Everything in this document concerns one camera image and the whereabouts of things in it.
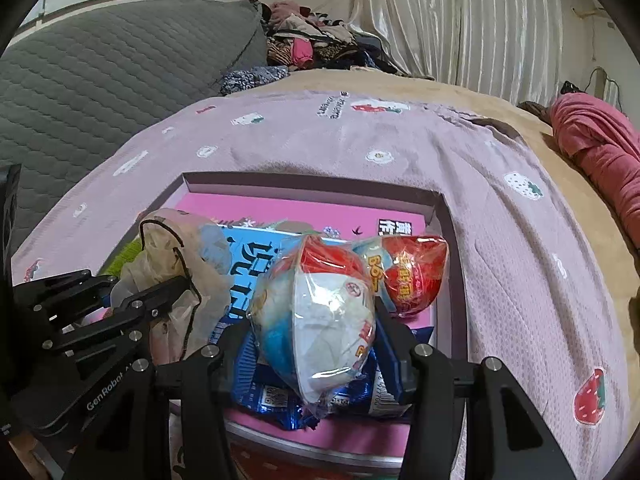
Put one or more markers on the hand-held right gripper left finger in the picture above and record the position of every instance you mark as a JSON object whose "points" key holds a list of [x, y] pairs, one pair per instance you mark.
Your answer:
{"points": [[227, 355]]}

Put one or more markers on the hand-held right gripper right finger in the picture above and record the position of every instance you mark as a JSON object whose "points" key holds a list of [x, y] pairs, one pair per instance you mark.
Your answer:
{"points": [[387, 340]]}

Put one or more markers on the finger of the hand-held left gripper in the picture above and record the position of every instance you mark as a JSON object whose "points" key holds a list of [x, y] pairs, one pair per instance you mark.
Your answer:
{"points": [[135, 310], [75, 295]]}

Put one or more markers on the red blue snack packet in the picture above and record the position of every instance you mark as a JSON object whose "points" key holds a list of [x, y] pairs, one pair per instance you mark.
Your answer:
{"points": [[415, 275]]}

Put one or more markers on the grey cardboard box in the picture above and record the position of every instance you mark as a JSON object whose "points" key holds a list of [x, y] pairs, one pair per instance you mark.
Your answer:
{"points": [[310, 185]]}

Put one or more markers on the pink printed bedsheet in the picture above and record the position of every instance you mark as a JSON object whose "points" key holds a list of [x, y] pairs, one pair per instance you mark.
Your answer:
{"points": [[350, 135]]}

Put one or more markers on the grey quilted headboard cover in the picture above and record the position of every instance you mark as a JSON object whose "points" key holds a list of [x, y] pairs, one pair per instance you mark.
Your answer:
{"points": [[100, 85]]}

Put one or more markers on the blue floral cloth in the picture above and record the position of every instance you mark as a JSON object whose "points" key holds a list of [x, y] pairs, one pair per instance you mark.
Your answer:
{"points": [[255, 80]]}

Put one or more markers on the dark brown cloth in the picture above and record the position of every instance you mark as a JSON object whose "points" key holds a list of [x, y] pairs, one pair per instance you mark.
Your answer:
{"points": [[532, 111]]}

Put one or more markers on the pink quilt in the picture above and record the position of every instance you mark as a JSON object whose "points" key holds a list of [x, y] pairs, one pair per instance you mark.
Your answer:
{"points": [[600, 145]]}

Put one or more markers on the pile of clothes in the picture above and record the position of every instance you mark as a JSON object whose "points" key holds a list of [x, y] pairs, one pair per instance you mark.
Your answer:
{"points": [[310, 45]]}

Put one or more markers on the black bag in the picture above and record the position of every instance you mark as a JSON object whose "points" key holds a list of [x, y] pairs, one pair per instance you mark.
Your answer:
{"points": [[574, 87]]}

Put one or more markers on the white curtain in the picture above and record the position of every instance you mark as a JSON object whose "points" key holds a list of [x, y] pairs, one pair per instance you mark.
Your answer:
{"points": [[450, 20]]}

